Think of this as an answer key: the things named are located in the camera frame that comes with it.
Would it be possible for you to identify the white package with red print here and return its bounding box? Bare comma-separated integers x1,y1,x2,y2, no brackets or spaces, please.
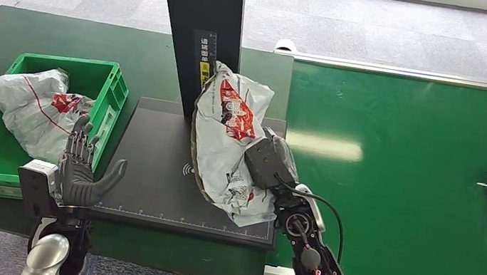
178,59,299,233

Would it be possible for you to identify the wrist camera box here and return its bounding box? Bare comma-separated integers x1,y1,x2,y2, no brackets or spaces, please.
240,135,302,195
12,157,64,221

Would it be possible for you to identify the black cable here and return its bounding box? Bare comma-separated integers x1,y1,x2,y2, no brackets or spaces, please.
262,174,352,266

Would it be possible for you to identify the black weighing device with post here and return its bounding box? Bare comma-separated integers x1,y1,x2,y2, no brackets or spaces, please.
88,0,309,250

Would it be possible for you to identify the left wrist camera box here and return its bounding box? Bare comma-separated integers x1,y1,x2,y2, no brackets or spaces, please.
12,157,64,221

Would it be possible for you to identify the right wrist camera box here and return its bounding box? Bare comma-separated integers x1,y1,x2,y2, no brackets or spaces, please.
240,135,302,195

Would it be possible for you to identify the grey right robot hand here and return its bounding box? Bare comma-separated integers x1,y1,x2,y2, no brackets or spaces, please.
256,126,306,186

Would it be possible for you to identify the green conveyor belt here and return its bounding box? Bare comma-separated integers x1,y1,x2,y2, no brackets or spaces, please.
243,37,487,275

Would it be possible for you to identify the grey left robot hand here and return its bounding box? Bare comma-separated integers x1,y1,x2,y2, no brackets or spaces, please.
51,111,135,215

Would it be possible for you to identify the white package with red line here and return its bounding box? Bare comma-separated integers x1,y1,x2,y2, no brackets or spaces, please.
0,60,100,169

